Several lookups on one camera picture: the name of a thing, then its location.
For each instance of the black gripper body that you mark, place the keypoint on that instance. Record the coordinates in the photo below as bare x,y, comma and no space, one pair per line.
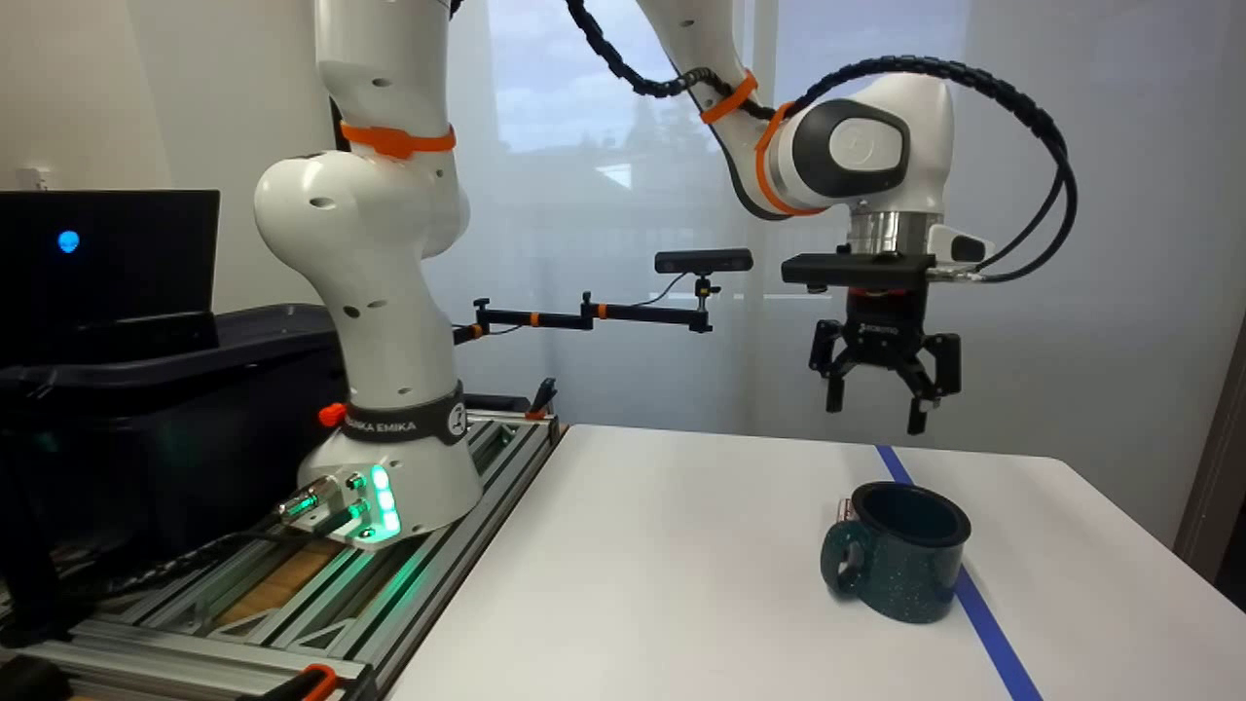
886,325

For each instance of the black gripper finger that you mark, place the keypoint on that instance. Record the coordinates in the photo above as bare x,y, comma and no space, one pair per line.
830,355
942,370

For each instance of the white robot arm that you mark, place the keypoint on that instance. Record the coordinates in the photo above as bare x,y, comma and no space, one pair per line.
391,257

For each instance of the dark green speckled mug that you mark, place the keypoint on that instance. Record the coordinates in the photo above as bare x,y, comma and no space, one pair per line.
903,570

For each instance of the blue tape strip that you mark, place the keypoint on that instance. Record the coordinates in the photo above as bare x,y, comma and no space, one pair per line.
998,638

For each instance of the orange round knob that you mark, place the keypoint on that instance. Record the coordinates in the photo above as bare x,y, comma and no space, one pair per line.
334,414

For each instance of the black storage bin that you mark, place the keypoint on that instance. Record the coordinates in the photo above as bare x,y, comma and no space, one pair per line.
168,430

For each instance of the black monitor with blue light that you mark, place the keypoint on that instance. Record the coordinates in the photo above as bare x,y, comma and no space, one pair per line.
119,273

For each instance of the black stereo camera bar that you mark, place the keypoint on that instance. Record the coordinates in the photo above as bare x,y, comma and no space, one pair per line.
703,264

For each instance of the black articulated camera mount arm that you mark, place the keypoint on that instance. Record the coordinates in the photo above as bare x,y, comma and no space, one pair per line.
586,312

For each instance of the aluminium rail base frame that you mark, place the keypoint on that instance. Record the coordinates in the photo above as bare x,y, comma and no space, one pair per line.
324,596

